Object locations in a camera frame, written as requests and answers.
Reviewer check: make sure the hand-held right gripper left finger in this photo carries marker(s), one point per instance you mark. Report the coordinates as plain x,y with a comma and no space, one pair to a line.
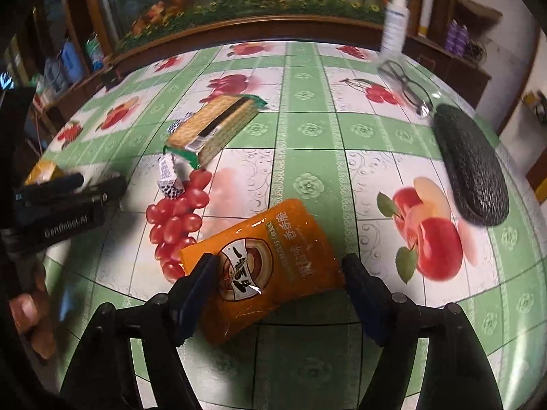
196,297

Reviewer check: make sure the orange snack packet round logo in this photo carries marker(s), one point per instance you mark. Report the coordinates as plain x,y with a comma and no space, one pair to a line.
277,260

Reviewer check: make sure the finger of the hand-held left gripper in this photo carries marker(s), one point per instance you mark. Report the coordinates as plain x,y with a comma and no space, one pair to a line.
55,186
107,188

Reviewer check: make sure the green plastic bottle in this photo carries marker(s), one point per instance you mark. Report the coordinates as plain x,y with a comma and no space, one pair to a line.
94,53

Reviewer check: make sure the purple bottles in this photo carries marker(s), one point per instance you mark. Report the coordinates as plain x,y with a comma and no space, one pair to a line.
457,36

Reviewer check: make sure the fruit printed green tablecloth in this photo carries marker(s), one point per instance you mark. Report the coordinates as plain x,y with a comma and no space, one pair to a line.
307,136

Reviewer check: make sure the white spray bottle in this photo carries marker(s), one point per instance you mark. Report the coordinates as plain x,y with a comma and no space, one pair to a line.
395,25

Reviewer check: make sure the cracker packet green wrapper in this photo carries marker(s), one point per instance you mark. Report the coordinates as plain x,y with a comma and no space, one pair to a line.
218,126

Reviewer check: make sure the yellow cardboard box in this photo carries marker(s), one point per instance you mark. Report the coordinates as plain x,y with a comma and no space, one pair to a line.
42,173

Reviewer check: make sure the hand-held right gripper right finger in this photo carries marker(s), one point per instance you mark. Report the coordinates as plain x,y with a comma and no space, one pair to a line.
363,299

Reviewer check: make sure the black framed eyeglasses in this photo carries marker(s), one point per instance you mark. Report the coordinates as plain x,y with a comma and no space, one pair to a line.
406,87

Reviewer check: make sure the person's left hand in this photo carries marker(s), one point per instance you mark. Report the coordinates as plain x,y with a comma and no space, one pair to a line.
40,333

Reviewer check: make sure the black textured glasses case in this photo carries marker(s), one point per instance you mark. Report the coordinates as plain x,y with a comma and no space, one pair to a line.
470,166

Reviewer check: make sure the rolled white yellow paper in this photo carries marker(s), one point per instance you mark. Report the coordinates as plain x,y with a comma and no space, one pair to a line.
426,4

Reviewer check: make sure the clear blue water jug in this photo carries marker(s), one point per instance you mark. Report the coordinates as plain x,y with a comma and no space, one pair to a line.
52,77

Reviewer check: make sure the dark small jar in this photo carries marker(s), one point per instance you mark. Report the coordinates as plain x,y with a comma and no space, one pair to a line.
112,79

